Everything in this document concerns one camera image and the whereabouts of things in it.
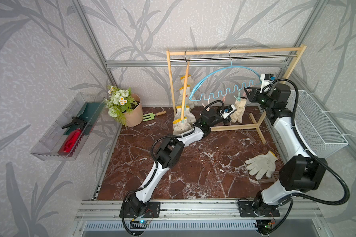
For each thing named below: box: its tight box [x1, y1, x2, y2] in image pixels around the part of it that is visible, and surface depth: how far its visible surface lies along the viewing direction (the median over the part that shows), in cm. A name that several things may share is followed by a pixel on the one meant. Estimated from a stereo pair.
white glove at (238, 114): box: [230, 98, 248, 123], surface depth 86 cm
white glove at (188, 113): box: [174, 105, 196, 123], surface depth 83 cm
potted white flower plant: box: [104, 85, 144, 128], surface depth 88 cm
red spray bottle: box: [57, 117, 89, 157], surface depth 61 cm
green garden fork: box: [142, 110, 167, 122], surface depth 118 cm
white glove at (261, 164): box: [244, 150, 279, 181], surface depth 91 cm
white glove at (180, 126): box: [172, 117, 195, 135], surface depth 77 cm
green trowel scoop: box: [63, 102, 103, 136], surface depth 67 cm
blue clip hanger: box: [188, 46, 262, 101], surface depth 108 cm
